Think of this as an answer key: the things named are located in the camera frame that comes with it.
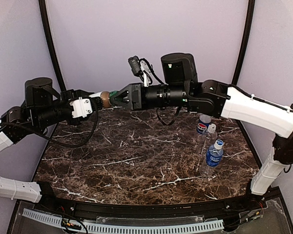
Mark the white slotted cable duct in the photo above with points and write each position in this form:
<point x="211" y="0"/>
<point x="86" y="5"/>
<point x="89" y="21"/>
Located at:
<point x="112" y="225"/>

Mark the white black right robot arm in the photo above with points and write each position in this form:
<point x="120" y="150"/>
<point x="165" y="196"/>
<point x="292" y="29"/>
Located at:
<point x="216" y="99"/>

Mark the black front table rail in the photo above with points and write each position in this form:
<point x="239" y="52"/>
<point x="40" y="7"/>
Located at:
<point x="226" y="209"/>

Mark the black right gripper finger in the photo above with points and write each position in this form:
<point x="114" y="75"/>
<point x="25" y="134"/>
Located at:
<point x="125" y="103"/>
<point x="123" y="93"/>

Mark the clear bottle white cap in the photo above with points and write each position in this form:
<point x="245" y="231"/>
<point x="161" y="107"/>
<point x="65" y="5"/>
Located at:
<point x="207" y="138"/>

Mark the black table rail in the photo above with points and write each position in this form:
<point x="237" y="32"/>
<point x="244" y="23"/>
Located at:
<point x="226" y="209"/>
<point x="249" y="143"/>

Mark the clear bottle blue label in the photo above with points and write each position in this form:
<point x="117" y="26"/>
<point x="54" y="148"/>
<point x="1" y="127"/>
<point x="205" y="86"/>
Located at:
<point x="212" y="159"/>

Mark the clear Pepsi bottle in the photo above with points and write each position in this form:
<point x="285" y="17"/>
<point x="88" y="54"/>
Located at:
<point x="203" y="123"/>

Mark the black right table rail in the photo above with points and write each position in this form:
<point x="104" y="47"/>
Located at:
<point x="249" y="143"/>

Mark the green bottle cap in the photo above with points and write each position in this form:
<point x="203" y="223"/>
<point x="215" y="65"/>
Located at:
<point x="112" y="99"/>

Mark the black right frame post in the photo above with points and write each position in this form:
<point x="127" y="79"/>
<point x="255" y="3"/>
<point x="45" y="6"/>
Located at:
<point x="244" y="42"/>

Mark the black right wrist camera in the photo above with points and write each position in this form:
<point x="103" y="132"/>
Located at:
<point x="142" y="69"/>

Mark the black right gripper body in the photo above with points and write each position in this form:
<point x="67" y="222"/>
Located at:
<point x="136" y="96"/>

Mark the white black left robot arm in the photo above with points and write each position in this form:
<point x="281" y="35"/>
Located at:
<point x="43" y="106"/>

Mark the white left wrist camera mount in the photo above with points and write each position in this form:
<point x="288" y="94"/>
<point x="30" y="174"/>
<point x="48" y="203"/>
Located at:
<point x="81" y="107"/>

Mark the black left frame post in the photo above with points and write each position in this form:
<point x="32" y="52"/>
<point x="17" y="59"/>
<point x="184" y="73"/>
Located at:
<point x="50" y="44"/>

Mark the black frame post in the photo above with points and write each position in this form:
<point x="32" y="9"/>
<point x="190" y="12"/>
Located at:
<point x="244" y="42"/>
<point x="50" y="44"/>

